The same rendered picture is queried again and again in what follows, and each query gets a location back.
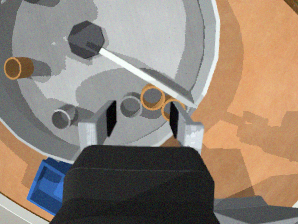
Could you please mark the blue tray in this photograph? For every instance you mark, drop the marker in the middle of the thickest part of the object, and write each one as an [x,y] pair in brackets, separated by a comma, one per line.
[47,187]

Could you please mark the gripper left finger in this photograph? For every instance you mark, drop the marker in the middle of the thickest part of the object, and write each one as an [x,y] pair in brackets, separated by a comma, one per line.
[95,130]

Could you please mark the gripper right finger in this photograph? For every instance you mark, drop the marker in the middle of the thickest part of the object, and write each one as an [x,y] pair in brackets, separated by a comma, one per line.
[187,132]

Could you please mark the bronze bushing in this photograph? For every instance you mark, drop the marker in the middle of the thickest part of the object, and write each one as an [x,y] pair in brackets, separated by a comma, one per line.
[11,67]
[168,98]
[152,106]

